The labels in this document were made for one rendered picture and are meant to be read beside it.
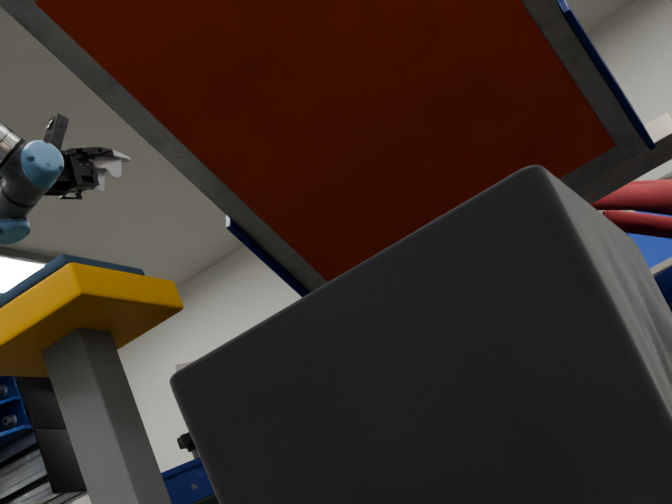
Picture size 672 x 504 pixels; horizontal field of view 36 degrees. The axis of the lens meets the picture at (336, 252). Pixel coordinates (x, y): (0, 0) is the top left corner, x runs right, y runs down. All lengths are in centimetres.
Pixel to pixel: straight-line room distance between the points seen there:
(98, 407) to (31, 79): 353
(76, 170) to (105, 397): 132
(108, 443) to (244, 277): 575
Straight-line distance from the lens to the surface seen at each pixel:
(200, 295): 667
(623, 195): 211
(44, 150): 186
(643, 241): 332
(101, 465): 78
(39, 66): 421
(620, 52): 593
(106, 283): 77
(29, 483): 142
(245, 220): 161
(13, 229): 193
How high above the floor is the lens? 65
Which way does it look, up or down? 19 degrees up
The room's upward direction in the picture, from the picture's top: 24 degrees counter-clockwise
